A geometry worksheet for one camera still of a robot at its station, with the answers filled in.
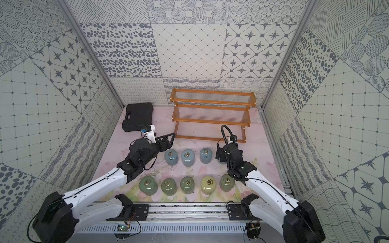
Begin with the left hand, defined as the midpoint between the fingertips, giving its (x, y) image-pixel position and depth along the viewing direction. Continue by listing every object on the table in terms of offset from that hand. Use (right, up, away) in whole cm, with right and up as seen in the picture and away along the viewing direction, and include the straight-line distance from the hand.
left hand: (174, 136), depth 75 cm
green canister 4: (+27, -23, 0) cm, 36 cm away
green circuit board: (-24, -43, -4) cm, 50 cm away
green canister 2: (+7, -24, -1) cm, 25 cm away
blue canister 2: (-3, -13, +11) cm, 17 cm away
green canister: (-3, -25, 0) cm, 26 cm away
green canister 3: (-13, -25, -1) cm, 28 cm away
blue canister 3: (+17, -13, +13) cm, 25 cm away
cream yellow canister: (+17, -24, -1) cm, 30 cm away
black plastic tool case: (-33, +11, +33) cm, 48 cm away
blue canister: (+6, -13, +9) cm, 17 cm away
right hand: (+29, -9, +10) cm, 32 cm away
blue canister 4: (+28, -18, +15) cm, 36 cm away
